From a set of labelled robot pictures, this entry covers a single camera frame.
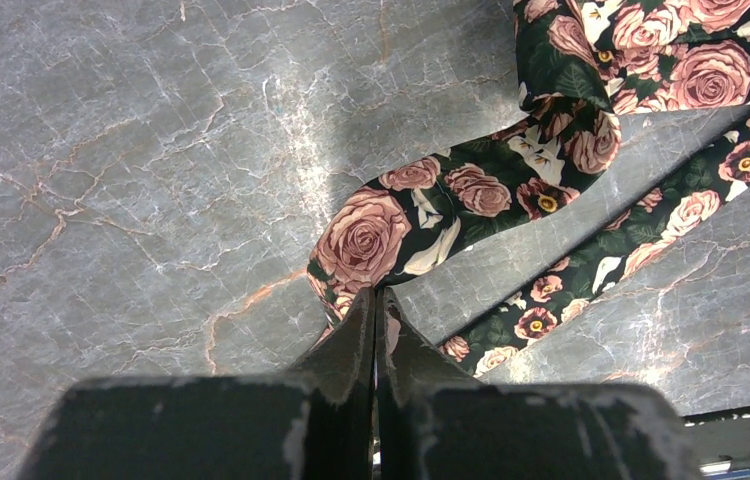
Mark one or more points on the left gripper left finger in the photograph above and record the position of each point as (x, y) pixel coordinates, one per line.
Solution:
(312, 420)

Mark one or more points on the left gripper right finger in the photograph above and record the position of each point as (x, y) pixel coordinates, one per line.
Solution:
(441, 423)

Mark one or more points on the black pink rose tie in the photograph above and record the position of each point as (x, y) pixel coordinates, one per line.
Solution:
(582, 65)

